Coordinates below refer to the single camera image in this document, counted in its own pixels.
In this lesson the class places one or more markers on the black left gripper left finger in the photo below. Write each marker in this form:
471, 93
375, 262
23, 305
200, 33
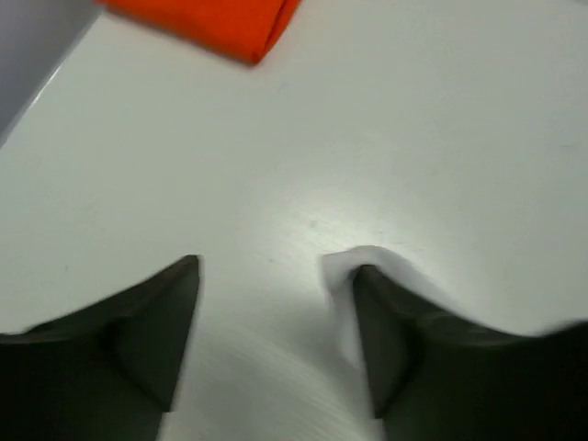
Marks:
106, 372

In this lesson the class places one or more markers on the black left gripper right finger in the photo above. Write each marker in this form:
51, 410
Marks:
434, 375

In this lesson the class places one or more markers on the white t shirt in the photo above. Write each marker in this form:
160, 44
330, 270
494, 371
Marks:
349, 285

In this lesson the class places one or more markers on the folded orange t shirt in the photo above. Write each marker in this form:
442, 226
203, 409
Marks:
241, 30

